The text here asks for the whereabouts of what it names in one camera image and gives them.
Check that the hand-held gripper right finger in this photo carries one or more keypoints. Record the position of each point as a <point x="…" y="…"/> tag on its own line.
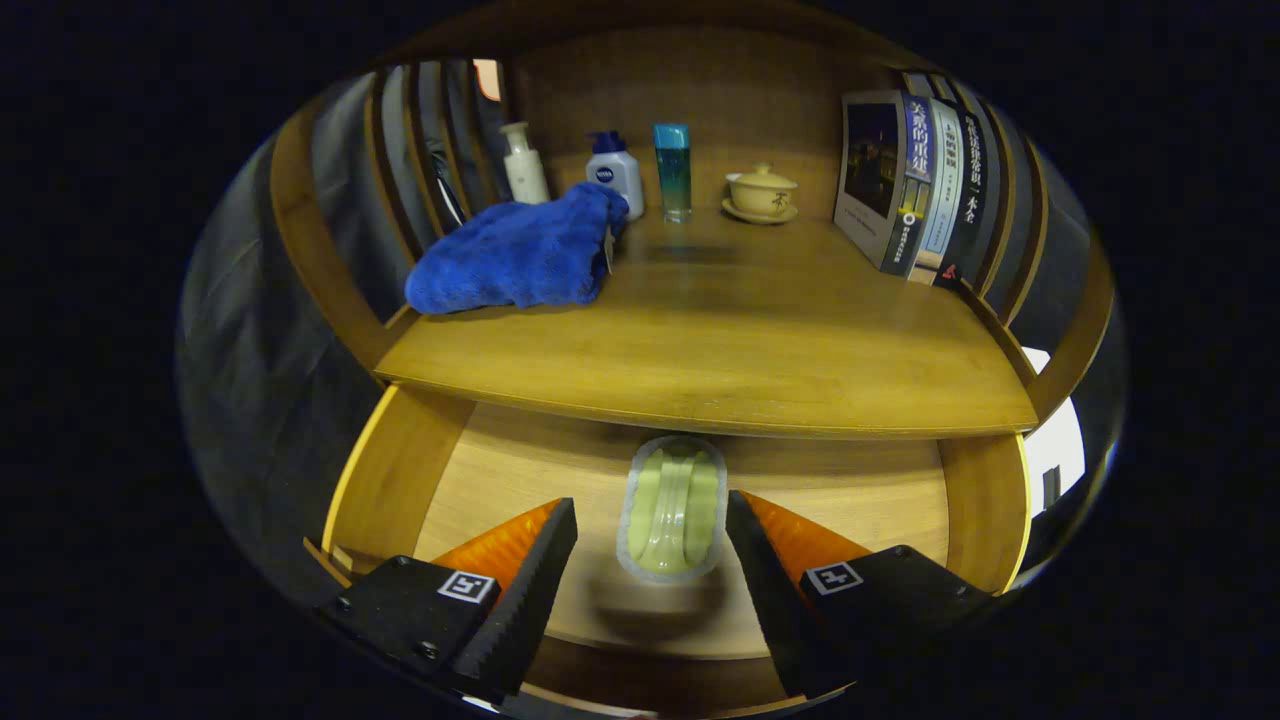
<point x="785" y="600"/>

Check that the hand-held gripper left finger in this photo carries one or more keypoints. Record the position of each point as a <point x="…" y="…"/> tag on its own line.
<point x="525" y="610"/>

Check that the wooden drawer with black knob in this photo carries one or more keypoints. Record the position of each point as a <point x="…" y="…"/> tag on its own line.
<point x="520" y="470"/>

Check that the wooden countertop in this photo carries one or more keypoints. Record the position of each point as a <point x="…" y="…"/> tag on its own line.
<point x="720" y="340"/>

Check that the white side cabinet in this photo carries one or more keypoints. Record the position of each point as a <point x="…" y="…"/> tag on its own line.
<point x="1060" y="450"/>

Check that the wooden cabinet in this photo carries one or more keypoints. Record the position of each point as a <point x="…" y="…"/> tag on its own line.
<point x="750" y="90"/>

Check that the blue towel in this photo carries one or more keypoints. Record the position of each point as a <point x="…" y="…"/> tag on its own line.
<point x="520" y="255"/>

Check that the black backdrop cloth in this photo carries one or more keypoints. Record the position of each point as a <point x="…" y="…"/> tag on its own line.
<point x="250" y="350"/>

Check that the beige lidded teacup with saucer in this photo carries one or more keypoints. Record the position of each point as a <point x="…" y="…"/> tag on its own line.
<point x="762" y="195"/>

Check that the grey book with blue spine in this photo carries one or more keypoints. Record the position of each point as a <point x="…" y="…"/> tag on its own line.
<point x="870" y="170"/>

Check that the teal bottle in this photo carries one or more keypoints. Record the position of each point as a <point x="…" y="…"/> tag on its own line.
<point x="673" y="175"/>

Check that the white bottle with blue cap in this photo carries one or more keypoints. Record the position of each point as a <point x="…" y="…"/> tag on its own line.
<point x="618" y="180"/>

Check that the white pump bottle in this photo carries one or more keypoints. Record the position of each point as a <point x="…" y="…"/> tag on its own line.
<point x="525" y="170"/>

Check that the book with white spine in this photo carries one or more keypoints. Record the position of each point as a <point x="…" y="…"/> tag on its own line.
<point x="945" y="190"/>

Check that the book with black spine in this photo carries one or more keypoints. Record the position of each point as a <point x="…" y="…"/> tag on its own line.
<point x="972" y="190"/>

